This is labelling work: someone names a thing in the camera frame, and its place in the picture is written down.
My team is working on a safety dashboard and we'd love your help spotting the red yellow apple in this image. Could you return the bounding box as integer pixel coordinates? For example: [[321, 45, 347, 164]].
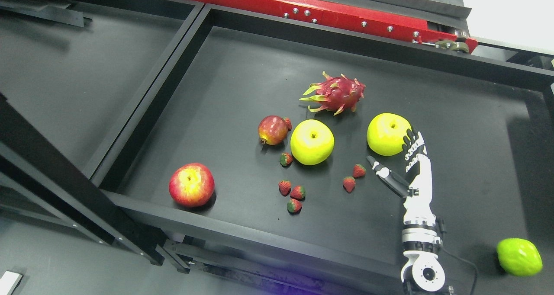
[[168, 163, 215, 208]]

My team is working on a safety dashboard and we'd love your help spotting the red metal beam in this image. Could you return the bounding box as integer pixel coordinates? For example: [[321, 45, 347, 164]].
[[100, 0, 479, 55]]

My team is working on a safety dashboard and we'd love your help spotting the strawberry beside pomegranate bottom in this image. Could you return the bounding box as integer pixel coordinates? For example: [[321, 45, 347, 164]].
[[279, 152, 293, 167]]

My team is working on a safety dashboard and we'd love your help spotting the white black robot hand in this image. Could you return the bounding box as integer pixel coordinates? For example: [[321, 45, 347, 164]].
[[367, 129, 433, 201]]

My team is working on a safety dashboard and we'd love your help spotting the black metal shelf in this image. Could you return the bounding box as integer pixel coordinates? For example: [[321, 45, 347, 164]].
[[1, 0, 553, 295]]

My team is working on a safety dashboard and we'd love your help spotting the strawberry cluster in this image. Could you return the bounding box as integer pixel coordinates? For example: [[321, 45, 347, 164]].
[[278, 180, 292, 196], [287, 198, 303, 214], [290, 185, 306, 201]]

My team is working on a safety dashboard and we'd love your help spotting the green lime fruit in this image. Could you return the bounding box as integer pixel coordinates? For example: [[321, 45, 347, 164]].
[[496, 237, 543, 277]]

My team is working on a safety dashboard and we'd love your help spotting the red pomegranate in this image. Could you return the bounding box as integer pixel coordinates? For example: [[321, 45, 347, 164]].
[[258, 115, 289, 146]]

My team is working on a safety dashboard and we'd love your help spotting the pink dragon fruit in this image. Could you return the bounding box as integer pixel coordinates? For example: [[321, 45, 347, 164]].
[[299, 71, 367, 116]]

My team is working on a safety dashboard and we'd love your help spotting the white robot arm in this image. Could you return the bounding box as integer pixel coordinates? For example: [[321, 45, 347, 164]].
[[400, 195, 455, 295]]

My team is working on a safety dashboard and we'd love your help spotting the strawberry bottom cluster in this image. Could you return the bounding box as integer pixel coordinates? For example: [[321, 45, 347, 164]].
[[287, 198, 303, 214]]

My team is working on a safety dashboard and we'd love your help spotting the strawberry right lower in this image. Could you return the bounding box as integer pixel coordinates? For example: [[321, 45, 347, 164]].
[[342, 176, 356, 194]]

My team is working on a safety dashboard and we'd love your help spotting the strawberry middle cluster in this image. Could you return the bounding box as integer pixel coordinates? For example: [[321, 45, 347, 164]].
[[290, 185, 306, 201]]

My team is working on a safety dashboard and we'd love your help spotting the strawberry left cluster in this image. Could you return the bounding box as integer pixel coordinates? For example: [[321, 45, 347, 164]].
[[278, 180, 292, 196]]

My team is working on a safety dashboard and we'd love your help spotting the yellow apple middle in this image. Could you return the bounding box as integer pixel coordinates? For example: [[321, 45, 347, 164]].
[[290, 119, 335, 166]]

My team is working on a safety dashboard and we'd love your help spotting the strawberry right upper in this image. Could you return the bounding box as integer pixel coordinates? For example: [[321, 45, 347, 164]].
[[351, 164, 367, 179]]

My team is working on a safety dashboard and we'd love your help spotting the green apple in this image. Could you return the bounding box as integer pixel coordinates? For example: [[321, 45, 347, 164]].
[[367, 113, 412, 157]]

